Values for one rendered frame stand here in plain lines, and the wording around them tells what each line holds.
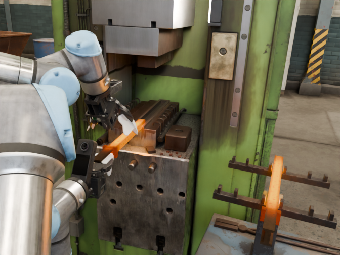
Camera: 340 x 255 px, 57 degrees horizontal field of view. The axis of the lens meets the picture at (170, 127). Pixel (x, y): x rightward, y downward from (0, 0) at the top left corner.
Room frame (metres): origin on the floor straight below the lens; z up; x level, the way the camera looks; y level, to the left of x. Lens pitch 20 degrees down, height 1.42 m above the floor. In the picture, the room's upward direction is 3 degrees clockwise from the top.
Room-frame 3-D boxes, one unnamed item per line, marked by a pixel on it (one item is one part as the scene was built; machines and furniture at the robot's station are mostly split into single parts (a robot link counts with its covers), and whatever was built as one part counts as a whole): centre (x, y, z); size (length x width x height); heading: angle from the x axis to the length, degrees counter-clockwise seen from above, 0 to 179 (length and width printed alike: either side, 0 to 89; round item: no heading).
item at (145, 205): (1.34, 0.05, 0.69); 0.56 x 0.38 x 0.45; 167
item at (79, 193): (0.65, 0.24, 0.99); 0.08 x 0.05 x 0.08; 77
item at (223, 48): (1.19, -0.19, 1.27); 0.09 x 0.02 x 0.17; 77
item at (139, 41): (1.34, 0.10, 1.32); 0.42 x 0.20 x 0.10; 167
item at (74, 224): (1.33, 0.47, 0.36); 0.09 x 0.07 x 0.12; 77
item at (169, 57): (1.38, 0.07, 1.24); 0.30 x 0.07 x 0.06; 167
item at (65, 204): (0.57, 0.26, 0.98); 0.11 x 0.08 x 0.09; 167
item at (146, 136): (1.34, 0.10, 0.96); 0.42 x 0.20 x 0.09; 167
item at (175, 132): (1.16, -0.04, 0.95); 0.12 x 0.08 x 0.06; 167
